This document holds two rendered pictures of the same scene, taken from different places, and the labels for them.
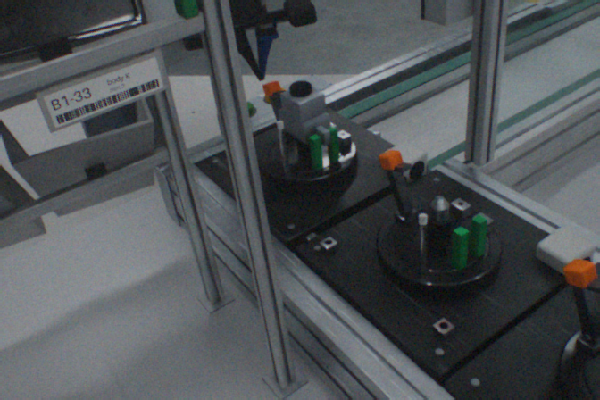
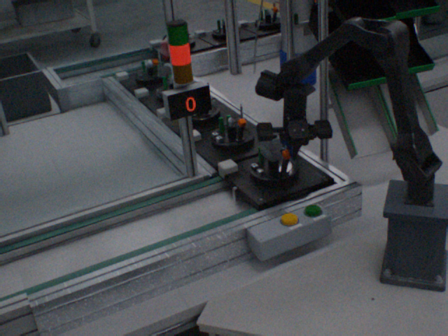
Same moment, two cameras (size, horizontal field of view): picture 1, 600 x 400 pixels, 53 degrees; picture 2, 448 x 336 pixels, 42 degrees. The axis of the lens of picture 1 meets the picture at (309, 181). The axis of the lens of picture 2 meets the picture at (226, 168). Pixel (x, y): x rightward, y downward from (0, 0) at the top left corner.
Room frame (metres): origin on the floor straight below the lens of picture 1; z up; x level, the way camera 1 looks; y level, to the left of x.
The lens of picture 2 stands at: (2.18, 0.06, 1.79)
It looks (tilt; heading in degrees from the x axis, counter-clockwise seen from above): 29 degrees down; 188
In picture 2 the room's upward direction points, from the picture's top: 6 degrees counter-clockwise
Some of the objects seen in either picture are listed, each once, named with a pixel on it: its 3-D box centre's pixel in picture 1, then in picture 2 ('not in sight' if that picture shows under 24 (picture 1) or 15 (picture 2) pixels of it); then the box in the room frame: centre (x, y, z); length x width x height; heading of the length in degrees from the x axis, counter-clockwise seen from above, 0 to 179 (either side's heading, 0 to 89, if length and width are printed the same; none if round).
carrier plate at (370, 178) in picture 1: (309, 168); (274, 176); (0.73, 0.00, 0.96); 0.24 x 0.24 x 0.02; 32
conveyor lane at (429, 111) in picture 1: (463, 127); (176, 220); (0.87, -0.27, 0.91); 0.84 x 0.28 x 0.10; 122
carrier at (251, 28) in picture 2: not in sight; (267, 17); (-0.81, -0.06, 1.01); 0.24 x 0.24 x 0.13; 32
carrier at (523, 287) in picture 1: (439, 225); (231, 129); (0.51, -0.14, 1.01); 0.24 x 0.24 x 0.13; 32
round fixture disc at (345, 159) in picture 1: (308, 156); (274, 170); (0.73, 0.00, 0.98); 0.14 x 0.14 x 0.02
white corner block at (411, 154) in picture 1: (405, 163); (227, 169); (0.70, -0.14, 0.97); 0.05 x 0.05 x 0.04; 32
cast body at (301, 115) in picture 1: (307, 111); (270, 143); (0.72, -0.01, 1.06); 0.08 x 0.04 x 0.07; 32
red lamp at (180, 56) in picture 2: not in sight; (180, 53); (0.73, -0.23, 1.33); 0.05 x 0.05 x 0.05
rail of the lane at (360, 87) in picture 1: (382, 95); (212, 248); (1.00, -0.15, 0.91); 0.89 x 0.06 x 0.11; 122
